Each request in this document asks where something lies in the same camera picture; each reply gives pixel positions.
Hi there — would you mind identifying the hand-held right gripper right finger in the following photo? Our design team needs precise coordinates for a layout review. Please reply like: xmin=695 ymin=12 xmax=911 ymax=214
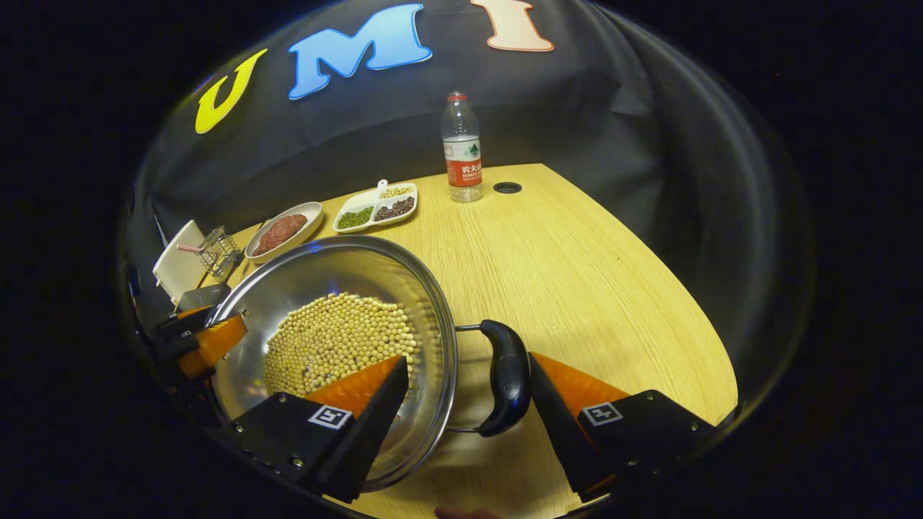
xmin=529 ymin=352 xmax=722 ymax=502

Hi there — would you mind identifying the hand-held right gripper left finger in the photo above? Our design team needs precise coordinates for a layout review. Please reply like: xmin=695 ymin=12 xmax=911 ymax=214
xmin=231 ymin=355 xmax=410 ymax=504

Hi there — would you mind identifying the stainless steel pot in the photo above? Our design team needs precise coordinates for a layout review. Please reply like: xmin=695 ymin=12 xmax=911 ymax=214
xmin=209 ymin=236 xmax=532 ymax=493

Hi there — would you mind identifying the white toaster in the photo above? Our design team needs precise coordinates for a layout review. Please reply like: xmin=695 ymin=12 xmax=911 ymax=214
xmin=152 ymin=220 xmax=208 ymax=303

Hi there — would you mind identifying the pile of soybeans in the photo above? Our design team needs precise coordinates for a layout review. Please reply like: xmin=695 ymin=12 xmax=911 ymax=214
xmin=263 ymin=292 xmax=419 ymax=399

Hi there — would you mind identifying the round white plate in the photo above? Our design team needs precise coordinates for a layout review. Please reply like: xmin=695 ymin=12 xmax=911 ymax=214
xmin=244 ymin=202 xmax=324 ymax=264

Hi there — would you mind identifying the white divided dish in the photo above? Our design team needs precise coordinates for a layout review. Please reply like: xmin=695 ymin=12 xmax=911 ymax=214
xmin=332 ymin=179 xmax=419 ymax=234

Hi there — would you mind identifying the pile of dark beans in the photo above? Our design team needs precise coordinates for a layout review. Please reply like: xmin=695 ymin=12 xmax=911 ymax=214
xmin=374 ymin=197 xmax=415 ymax=221

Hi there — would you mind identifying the clear plastic water bottle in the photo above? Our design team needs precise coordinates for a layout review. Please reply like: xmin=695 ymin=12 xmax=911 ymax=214
xmin=441 ymin=92 xmax=484 ymax=203

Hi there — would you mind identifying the small metal wire basket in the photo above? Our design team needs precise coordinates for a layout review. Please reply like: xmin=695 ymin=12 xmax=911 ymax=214
xmin=198 ymin=226 xmax=242 ymax=278

